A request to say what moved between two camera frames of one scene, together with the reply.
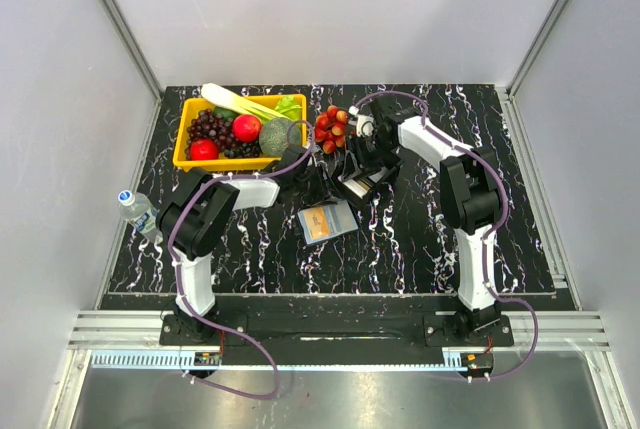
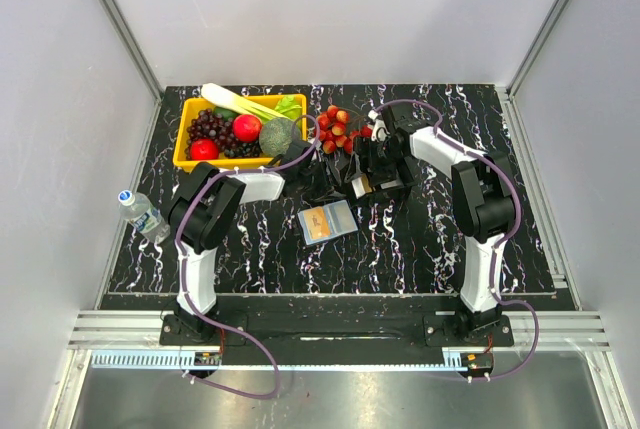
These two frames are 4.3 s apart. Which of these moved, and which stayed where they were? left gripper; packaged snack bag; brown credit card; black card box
Moved: black card box
Stayed: packaged snack bag; brown credit card; left gripper
